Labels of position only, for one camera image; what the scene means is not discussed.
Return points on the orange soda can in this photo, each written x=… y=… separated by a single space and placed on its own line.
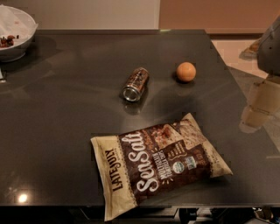
x=135 y=85

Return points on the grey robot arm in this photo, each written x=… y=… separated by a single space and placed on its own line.
x=264 y=97

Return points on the sea salt chips bag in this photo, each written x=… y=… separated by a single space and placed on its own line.
x=148 y=162

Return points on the orange ball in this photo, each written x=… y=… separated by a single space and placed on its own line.
x=186 y=72

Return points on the white bowl with snacks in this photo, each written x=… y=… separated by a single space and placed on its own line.
x=17 y=29

